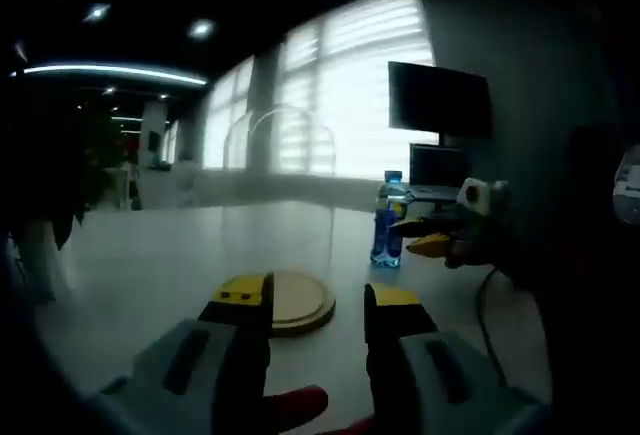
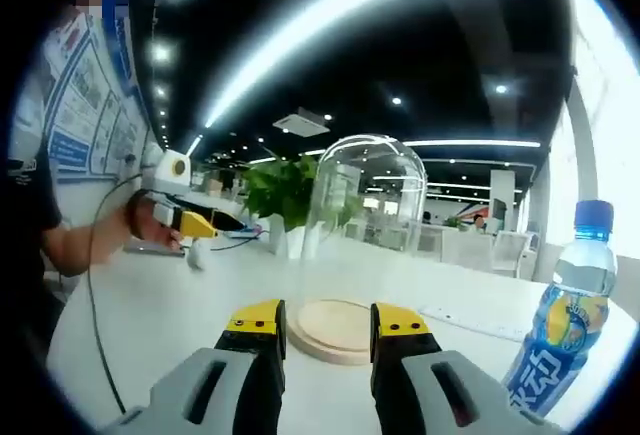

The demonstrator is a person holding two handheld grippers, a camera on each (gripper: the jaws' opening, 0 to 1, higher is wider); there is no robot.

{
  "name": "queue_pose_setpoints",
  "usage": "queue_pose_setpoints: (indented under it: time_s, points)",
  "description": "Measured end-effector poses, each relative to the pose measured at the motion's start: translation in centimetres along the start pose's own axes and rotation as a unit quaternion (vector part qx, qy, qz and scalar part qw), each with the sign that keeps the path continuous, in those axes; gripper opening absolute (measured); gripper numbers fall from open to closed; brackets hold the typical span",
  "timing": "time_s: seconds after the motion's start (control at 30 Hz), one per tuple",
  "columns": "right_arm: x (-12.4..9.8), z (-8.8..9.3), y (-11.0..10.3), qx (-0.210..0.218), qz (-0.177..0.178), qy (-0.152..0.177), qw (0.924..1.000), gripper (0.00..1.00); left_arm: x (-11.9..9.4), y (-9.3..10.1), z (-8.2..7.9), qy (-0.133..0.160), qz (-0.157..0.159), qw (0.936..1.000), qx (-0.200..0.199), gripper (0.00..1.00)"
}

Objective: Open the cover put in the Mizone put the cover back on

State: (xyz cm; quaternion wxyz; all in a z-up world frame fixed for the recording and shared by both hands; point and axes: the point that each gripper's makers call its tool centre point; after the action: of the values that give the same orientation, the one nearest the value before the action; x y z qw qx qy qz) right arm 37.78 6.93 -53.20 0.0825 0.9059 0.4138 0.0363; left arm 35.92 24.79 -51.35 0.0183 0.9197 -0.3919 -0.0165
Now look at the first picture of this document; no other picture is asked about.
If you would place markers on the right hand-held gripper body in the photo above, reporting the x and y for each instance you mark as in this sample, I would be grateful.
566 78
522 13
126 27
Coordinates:
487 200

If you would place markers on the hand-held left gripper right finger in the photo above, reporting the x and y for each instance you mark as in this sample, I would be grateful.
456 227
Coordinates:
425 370

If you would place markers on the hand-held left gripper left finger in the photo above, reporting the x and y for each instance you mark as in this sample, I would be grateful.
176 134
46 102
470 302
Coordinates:
210 355

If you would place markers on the blue Mizone drink bottle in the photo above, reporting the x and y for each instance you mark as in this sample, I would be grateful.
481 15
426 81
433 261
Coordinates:
386 235

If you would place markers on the clear glass dome cover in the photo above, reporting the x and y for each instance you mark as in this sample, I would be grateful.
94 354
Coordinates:
300 180

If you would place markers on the person's right hand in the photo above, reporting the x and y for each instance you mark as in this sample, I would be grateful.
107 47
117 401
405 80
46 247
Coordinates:
472 252

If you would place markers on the person's left hand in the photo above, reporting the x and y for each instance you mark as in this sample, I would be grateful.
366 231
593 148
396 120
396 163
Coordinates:
295 405

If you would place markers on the dark laptop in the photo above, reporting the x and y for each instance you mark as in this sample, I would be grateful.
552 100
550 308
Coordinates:
437 170

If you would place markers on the round wooden base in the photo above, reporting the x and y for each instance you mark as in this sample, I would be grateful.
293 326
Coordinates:
300 300

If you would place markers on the black monitor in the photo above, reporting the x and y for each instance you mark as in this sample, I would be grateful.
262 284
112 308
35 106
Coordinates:
440 100

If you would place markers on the white chest device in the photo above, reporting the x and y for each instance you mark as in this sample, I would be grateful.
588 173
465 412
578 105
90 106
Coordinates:
627 190

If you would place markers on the window with white blinds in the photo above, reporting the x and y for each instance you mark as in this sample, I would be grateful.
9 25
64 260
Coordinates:
350 85

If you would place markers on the white chair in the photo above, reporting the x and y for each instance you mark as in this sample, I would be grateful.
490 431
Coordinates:
184 180

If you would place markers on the dark potted plant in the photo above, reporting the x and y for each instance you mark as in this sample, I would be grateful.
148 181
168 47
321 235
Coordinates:
95 155

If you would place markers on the large round ceiling spotlight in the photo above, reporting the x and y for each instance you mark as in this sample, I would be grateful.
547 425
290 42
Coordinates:
201 28

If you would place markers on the curved ceiling light strip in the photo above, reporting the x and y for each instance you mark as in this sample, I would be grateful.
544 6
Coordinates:
115 71

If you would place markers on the small round ceiling spotlight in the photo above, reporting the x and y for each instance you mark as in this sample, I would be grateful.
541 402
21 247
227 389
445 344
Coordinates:
96 13

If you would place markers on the small dark wall screen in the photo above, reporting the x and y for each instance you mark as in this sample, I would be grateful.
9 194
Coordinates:
154 141

